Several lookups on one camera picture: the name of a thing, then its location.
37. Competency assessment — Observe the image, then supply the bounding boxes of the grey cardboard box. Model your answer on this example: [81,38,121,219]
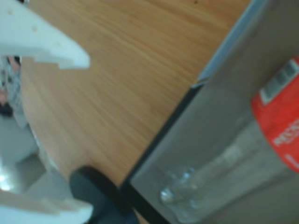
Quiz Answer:
[119,0,299,224]

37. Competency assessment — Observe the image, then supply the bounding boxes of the person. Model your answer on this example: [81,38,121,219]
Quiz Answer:
[0,55,25,128]

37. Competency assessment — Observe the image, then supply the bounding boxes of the clear bottle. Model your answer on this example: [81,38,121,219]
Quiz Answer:
[160,56,299,224]

